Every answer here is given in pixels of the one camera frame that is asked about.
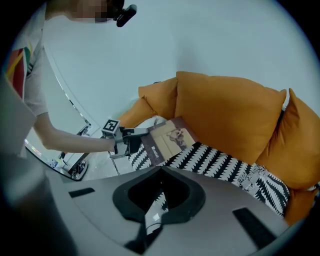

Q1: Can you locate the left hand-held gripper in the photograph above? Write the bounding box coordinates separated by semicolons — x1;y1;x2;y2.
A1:
100;119;150;159

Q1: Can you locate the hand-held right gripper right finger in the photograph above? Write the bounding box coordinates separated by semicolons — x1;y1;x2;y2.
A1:
159;166;207;225

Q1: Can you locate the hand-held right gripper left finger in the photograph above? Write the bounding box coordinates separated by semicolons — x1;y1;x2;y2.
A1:
112;166;162;224

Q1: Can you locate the orange sofa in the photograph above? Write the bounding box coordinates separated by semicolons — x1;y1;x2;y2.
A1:
116;71;320;227

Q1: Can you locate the brown cover book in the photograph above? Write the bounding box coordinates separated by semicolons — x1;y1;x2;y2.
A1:
140;115;199;168

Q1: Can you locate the person's left forearm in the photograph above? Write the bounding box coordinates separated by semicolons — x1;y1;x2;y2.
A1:
39;126;116;154

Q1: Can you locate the black and white patterned blanket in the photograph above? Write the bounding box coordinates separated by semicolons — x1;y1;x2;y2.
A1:
128;115;291;219

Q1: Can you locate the small orange cushion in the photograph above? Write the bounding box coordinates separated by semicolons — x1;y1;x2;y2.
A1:
137;76;179;121

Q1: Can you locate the large orange cushion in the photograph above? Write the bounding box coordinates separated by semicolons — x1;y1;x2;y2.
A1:
255;87;320;191
174;70;288;166

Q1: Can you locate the white t-shirt with coloured stripes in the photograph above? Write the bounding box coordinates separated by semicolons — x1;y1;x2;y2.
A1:
4;4;50;118

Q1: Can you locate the black head-worn camera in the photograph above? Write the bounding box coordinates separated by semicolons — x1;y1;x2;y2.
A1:
112;4;138;28

